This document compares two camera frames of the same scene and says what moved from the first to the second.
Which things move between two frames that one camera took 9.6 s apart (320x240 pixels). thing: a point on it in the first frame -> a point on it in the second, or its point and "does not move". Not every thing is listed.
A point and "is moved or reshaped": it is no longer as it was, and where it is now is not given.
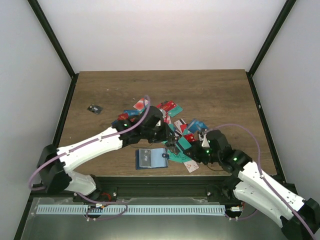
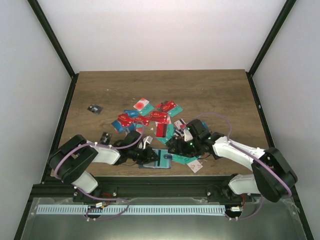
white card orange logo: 191,165 is moved or reshaped
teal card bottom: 184,143 is moved or reshaped
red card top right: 167,105 does not move
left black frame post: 48,29 does not move
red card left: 123,116 does not move
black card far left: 95,108 does not move
